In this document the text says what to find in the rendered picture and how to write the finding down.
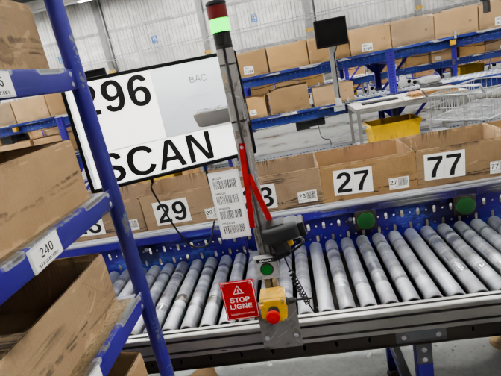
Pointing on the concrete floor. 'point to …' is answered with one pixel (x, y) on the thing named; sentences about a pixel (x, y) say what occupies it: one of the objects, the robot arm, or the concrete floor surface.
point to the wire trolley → (464, 103)
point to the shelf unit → (86, 212)
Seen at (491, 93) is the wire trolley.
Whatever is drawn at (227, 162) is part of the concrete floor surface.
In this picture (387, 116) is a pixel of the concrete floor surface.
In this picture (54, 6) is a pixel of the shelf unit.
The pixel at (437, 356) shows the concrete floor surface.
